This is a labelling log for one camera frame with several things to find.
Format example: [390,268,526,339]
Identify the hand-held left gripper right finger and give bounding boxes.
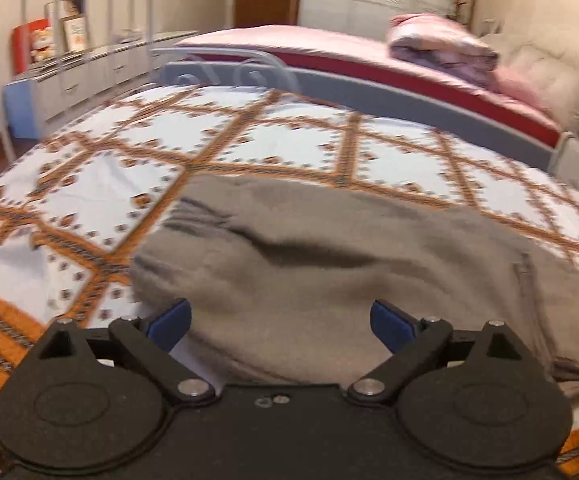
[347,299,537,405]

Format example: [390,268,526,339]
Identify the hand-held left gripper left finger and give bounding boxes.
[32,298,217,405]

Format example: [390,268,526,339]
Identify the grey pants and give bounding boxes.
[130,174,579,402]

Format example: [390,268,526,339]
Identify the orange patterned bed sheet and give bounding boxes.
[0,84,579,480]

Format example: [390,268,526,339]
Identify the pink pillow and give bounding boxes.
[489,66,554,112]

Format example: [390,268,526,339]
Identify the blue panel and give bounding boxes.
[3,79,43,141]

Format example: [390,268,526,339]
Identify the beige padded headboard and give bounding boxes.
[478,31,579,137]

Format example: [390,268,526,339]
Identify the low white cabinet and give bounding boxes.
[4,30,201,137]

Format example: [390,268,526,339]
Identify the folded pink grey quilt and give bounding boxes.
[387,13,501,87]

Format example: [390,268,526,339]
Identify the bed with pink sheet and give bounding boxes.
[162,24,564,172]

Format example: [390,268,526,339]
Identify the framed picture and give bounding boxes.
[61,13,91,54]

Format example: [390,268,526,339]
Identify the red toy box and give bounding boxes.
[12,18,56,74]

